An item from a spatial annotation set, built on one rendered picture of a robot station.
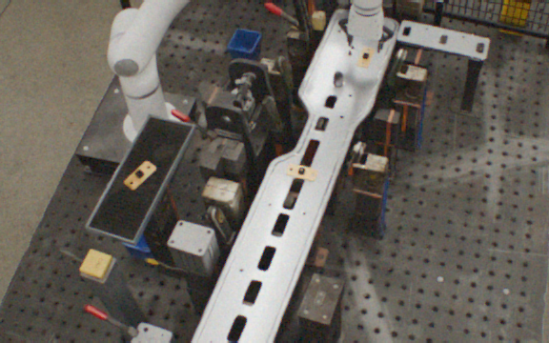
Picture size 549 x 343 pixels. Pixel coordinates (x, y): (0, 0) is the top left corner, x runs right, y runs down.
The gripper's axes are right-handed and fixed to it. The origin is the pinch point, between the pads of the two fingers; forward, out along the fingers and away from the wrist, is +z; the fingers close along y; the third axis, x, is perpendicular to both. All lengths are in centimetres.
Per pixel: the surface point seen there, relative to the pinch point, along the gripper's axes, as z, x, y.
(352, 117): 5.5, -24.3, 2.9
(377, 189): 9.0, -43.2, 15.9
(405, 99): 10.8, -8.2, 15.3
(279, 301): 6, -84, 3
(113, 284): -3, -97, -35
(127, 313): 13, -98, -35
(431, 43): 5.2, 12.4, 18.5
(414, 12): 4.2, 23.5, 10.4
